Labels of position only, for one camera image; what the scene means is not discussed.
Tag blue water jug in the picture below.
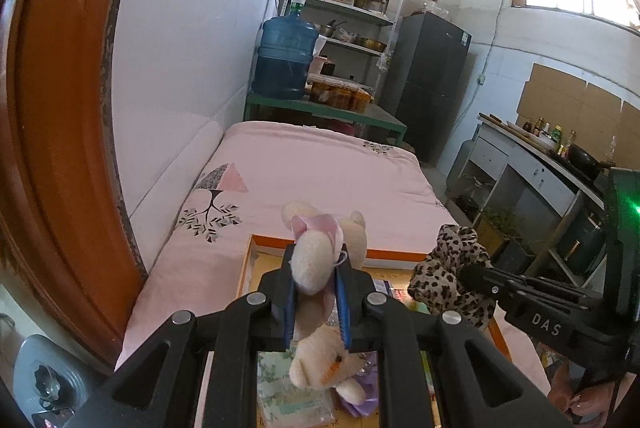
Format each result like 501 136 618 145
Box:
251 16 320 100

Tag orange cardboard box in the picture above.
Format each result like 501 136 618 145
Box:
235 234 513 428

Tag container of food jars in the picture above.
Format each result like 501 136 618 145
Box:
307 76 375 111

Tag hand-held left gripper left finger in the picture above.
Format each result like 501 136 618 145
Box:
60 244 301 428

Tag grey kitchen counter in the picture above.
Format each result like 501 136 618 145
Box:
445 113 608 269

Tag metal shelf rack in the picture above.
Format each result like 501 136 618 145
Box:
287 0 406 99

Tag cardboard sheet on wall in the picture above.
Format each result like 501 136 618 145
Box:
516 63 640 169

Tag dark grey fridge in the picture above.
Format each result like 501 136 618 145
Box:
380 11 472 164

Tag black wok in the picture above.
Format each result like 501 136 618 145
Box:
567 143 616 174

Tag grey appliance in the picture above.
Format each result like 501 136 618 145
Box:
12 333 101 428

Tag pink bed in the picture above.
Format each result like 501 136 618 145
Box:
115 121 551 428

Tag leopard print scrunchie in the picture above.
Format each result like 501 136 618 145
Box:
407 223 498 329

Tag group of condiment bottles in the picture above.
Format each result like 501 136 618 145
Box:
522 115 578 156

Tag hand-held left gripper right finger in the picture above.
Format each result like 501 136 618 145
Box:
334 258 573 428

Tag person's right hand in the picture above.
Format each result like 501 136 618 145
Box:
547 360 617 426

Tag green table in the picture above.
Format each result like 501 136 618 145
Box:
243 91 408 146

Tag planter boxes with greens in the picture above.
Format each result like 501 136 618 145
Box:
472 205 531 269

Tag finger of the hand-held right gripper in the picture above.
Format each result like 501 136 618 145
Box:
459 261 608 309

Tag cream plush bear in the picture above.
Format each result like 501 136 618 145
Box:
282 201 368 405

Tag brown door frame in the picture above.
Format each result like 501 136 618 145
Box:
0 0 151 374

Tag floral tissue pack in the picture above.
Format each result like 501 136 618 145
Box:
257 350 336 428
372 279 417 309

